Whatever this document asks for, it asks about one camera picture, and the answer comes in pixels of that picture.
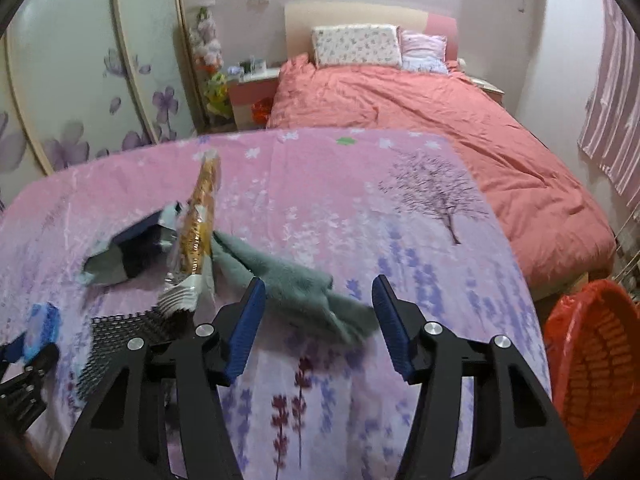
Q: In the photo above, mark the hanging stack of plush toys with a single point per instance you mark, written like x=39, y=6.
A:
x=206, y=37

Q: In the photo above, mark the pink and white nightstand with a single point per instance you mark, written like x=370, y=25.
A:
x=490, y=89
x=250, y=95

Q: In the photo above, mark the yellow green plush toy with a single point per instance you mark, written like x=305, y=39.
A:
x=217, y=95

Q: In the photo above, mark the pink floral tablecloth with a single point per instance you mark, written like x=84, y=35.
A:
x=350, y=200

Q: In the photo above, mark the grey green cloth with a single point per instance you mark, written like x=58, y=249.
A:
x=300, y=285

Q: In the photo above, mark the bed with pink duvet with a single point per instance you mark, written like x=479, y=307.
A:
x=425, y=110

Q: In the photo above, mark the pink striped pillow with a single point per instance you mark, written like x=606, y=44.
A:
x=425, y=52

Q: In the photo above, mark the dark foil packet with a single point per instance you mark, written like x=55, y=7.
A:
x=135, y=255

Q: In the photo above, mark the white wall switch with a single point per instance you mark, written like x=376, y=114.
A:
x=259, y=1

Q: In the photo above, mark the white floral pillow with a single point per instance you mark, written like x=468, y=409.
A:
x=355, y=45

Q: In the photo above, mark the clear yellow snack packet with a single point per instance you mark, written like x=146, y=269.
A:
x=197, y=230

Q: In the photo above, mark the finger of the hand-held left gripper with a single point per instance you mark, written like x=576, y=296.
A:
x=42, y=330

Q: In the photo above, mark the cream and pink headboard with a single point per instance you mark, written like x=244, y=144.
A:
x=350, y=12

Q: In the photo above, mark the flower print sliding wardrobe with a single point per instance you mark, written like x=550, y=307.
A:
x=75, y=60

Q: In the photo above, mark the pink striped curtain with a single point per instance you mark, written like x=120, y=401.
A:
x=612, y=125

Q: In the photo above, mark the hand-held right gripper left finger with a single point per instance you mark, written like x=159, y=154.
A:
x=245, y=335

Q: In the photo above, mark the black studded object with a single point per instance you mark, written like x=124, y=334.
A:
x=115, y=330

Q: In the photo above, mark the orange plastic laundry basket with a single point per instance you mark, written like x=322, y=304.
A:
x=595, y=385

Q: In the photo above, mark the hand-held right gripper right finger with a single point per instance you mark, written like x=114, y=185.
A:
x=395, y=335

